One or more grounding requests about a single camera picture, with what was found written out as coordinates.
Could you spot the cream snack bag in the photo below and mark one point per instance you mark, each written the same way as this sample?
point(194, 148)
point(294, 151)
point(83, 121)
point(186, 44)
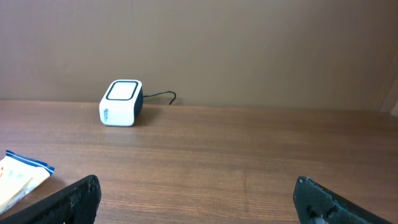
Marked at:
point(20, 175)

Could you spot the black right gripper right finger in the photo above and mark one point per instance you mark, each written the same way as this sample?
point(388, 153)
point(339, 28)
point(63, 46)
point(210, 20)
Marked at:
point(315, 203)

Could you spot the white barcode scanner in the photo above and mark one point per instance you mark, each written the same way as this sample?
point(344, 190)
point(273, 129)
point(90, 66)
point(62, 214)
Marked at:
point(122, 103)

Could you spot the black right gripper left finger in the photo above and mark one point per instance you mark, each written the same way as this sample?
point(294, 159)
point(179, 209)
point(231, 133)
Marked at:
point(76, 204)

